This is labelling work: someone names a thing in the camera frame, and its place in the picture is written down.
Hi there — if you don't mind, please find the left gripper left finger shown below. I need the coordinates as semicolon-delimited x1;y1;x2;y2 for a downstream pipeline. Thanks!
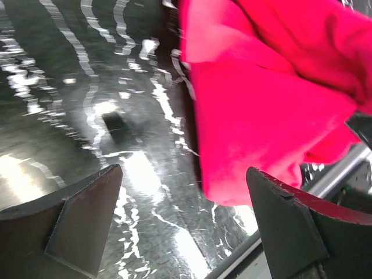
1;164;123;278

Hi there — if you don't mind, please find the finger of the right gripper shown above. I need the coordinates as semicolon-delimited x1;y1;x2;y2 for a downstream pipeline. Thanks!
346;112;372;147

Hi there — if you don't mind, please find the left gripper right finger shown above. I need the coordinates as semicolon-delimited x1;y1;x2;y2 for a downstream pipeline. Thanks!
246;167;371;278

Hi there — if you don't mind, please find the bright pink-red t-shirt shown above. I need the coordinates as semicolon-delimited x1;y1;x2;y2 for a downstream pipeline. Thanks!
178;0;371;206

